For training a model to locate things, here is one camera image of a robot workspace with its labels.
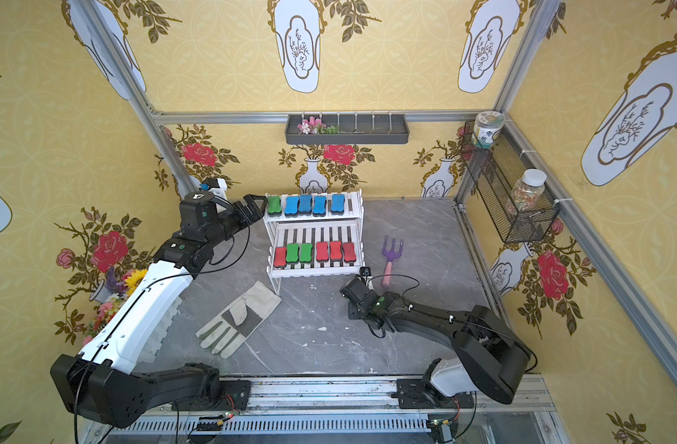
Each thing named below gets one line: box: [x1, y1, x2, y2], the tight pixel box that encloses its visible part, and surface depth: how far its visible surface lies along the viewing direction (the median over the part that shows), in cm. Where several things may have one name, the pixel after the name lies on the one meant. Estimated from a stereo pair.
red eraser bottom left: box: [273, 246, 287, 269], surface depth 87 cm
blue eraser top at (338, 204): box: [331, 193, 345, 216], surface depth 83 cm
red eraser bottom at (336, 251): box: [329, 240, 344, 262], surface depth 90 cm
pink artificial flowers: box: [296, 116, 345, 136], surface depth 89 cm
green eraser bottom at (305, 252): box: [298, 242, 314, 263], surface depth 88 cm
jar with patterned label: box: [471, 111, 506, 149], surface depth 87 cm
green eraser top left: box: [267, 196, 283, 218], surface depth 81 cm
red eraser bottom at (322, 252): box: [316, 241, 329, 262], surface depth 90 cm
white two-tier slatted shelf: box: [262, 188, 366, 296], surface depth 87 cm
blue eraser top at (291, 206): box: [284, 196, 300, 219], surface depth 82 cm
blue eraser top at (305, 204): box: [298, 194, 313, 216], surface depth 83 cm
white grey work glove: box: [195, 280, 283, 358], surface depth 90 cm
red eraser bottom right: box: [343, 242, 357, 263], surface depth 89 cm
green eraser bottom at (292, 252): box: [285, 243, 300, 263], surface depth 88 cm
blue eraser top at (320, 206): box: [312, 195, 328, 218], surface depth 83 cm
